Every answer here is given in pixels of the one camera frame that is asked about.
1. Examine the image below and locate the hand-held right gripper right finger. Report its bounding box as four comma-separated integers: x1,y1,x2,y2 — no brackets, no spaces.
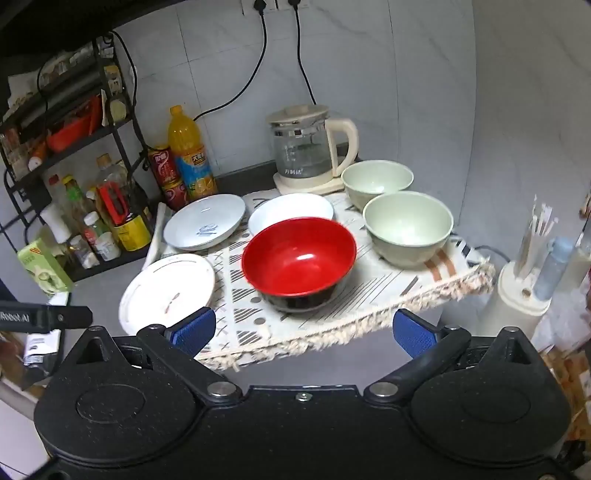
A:
365,308,532,406

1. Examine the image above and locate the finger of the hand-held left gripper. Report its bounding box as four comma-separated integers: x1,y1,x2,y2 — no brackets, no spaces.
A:
36,305,93,331

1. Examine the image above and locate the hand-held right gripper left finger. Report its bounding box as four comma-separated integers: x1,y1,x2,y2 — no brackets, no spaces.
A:
62,307,243,406

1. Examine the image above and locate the plain white plate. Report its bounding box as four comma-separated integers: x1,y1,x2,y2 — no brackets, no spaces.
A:
248,193,334,237
119,253,216,337

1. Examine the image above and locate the white plate with blue print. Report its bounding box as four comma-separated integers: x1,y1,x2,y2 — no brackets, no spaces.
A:
163,193,247,252

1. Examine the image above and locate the pale green bowl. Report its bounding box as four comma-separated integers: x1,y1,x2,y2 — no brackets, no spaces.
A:
342,160,414,210
362,191,454,269

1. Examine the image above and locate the red and black bowl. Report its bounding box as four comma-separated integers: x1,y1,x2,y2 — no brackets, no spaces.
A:
241,218,358,315

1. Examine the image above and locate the white snack package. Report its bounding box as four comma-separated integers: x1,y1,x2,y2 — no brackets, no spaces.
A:
24,330,61,370

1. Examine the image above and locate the green cardboard box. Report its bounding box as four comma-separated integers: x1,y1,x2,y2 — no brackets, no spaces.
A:
17,239,75,295

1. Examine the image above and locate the patterned tasselled table mat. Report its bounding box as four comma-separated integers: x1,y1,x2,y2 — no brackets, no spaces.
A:
152,189,497,374

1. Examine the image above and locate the small clear jar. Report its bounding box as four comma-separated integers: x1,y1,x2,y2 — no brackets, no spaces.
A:
69,235,100,269

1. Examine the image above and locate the black metal rack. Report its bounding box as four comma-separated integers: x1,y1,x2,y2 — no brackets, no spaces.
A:
0,32,155,282

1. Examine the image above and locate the small white jar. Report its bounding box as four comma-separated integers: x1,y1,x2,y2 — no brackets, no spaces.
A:
95,232,122,260

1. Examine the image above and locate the small bottle white cap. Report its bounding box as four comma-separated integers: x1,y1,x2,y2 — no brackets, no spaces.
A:
83,211,109,245

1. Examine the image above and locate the white plastic bottle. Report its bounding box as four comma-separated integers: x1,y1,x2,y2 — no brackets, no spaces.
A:
39,203,72,243

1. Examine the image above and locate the white utensil holder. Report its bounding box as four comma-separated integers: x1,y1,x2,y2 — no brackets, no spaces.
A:
478,260,552,340

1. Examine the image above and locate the green label bottle yellow cap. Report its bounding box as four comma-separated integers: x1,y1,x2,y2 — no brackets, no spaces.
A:
62,174,95,227

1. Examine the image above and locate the clear bottle red cap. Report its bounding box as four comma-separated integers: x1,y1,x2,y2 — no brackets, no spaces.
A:
46,174,70,208

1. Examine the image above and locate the red drink can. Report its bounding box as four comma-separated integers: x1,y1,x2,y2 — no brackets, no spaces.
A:
161,179,189,212
148,145,182,186

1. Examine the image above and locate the bundle of chopsticks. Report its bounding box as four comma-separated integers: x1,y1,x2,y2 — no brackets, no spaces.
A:
515,194,557,280

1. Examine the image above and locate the blue bottle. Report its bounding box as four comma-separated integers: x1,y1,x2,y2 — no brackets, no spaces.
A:
534,236,574,302

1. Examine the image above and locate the orange juice bottle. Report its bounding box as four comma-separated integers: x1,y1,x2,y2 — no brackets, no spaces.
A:
167,105,219,200

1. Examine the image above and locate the cream white bottle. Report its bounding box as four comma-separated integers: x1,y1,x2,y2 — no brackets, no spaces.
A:
556,231,591,296

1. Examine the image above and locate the red plastic basket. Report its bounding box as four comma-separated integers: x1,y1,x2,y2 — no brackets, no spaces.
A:
46,113,93,153

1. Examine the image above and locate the glass kettle with cream handle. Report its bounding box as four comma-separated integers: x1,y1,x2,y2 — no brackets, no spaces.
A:
266,104,359,178

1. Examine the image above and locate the black power cable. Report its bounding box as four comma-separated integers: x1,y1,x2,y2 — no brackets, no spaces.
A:
191,0,269,123
288,0,319,107

